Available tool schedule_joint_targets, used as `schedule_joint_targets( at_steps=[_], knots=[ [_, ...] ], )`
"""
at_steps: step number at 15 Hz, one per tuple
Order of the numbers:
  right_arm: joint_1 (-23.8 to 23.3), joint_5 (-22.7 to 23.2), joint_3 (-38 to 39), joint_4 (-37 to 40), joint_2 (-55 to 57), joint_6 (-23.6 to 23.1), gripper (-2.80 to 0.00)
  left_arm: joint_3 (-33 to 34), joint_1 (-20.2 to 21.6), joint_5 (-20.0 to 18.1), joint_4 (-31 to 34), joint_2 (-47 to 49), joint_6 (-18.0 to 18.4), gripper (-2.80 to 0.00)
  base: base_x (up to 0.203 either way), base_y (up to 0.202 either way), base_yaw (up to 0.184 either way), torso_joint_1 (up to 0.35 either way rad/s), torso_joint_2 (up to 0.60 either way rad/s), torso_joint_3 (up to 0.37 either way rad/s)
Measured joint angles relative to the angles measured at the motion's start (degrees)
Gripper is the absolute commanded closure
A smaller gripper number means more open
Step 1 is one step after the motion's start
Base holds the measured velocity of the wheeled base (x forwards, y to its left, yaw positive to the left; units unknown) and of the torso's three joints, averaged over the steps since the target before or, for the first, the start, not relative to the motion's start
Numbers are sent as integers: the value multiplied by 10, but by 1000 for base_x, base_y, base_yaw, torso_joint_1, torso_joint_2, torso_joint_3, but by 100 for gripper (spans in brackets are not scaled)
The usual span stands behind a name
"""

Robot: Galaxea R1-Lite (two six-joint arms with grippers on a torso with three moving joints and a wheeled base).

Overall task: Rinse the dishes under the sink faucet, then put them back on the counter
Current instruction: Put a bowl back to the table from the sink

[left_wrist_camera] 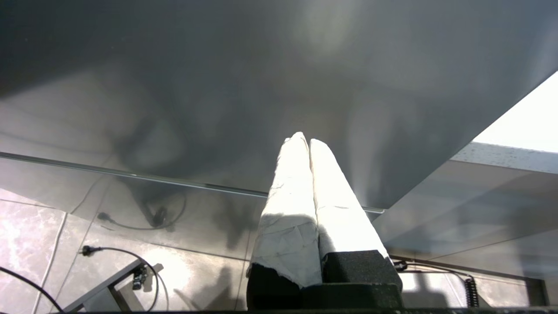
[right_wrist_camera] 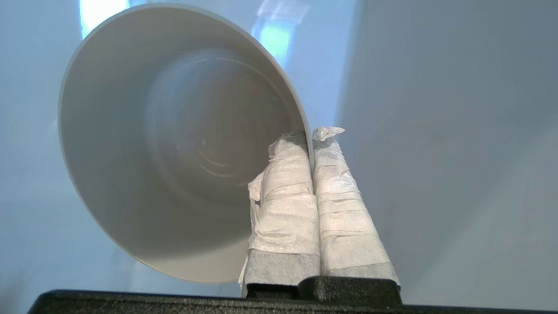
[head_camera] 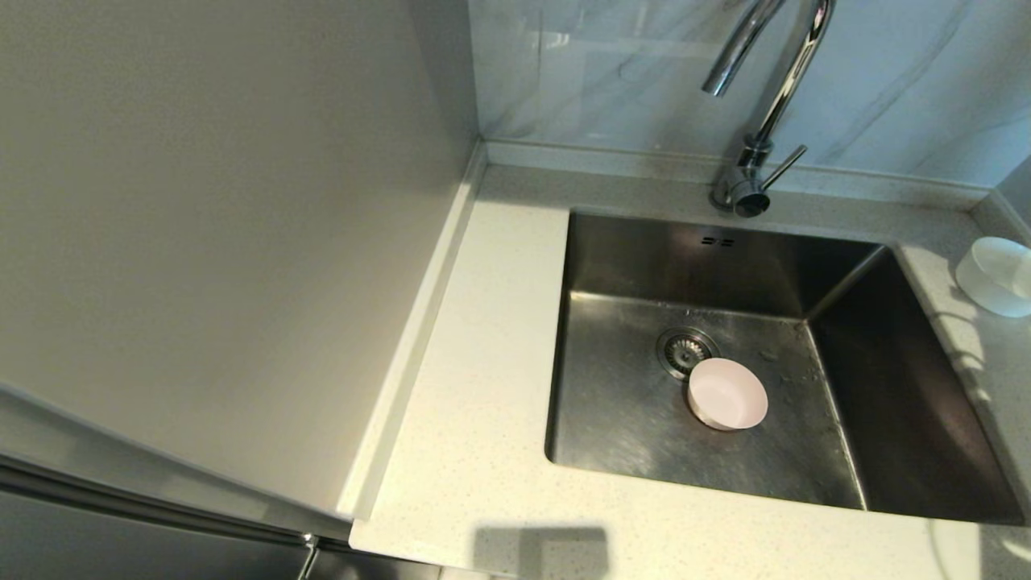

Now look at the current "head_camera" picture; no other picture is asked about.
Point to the pink plastic bowl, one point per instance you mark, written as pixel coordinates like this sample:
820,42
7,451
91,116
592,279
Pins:
727,395

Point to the white plastic bowl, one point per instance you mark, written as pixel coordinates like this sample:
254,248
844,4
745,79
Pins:
995,274

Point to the stainless steel sink basin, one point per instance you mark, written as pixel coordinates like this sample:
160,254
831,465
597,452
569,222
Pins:
612,451

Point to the chrome gooseneck faucet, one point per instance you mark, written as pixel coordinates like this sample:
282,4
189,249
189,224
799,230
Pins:
741,189

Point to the tall grey cabinet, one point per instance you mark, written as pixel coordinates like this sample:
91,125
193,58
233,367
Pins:
201,201

